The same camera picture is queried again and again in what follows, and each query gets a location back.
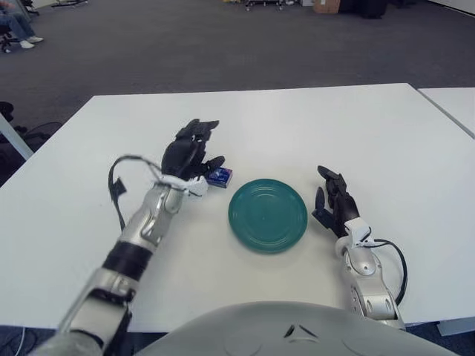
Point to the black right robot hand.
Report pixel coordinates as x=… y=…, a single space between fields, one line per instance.
x=343 y=207

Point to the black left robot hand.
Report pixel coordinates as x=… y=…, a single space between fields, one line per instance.
x=178 y=155

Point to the blue gum pack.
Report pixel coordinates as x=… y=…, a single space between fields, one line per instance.
x=222 y=178

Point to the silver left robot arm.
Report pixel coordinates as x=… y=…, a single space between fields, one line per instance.
x=148 y=222

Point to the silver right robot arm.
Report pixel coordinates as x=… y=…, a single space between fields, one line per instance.
x=367 y=282

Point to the green round plate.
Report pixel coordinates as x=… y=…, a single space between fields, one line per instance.
x=267 y=217

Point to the grey robot torso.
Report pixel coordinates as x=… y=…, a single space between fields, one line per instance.
x=259 y=330

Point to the white neighbouring table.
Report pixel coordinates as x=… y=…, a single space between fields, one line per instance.
x=452 y=104

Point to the white table leg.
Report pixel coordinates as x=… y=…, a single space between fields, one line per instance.
x=15 y=137

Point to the white table foot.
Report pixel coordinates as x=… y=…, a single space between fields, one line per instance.
x=456 y=327

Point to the metal wheeled rack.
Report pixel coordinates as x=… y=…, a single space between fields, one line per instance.
x=267 y=4

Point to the black object on floor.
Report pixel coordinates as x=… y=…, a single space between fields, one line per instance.
x=5 y=109

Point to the black chair base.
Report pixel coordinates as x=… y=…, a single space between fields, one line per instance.
x=68 y=3

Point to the black bulky seat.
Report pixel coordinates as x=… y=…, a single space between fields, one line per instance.
x=363 y=8

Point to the brown cardboard box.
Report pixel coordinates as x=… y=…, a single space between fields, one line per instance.
x=326 y=6

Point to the seated person in jeans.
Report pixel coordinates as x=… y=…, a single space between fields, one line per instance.
x=18 y=26

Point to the black office chair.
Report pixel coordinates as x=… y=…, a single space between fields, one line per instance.
x=7 y=41

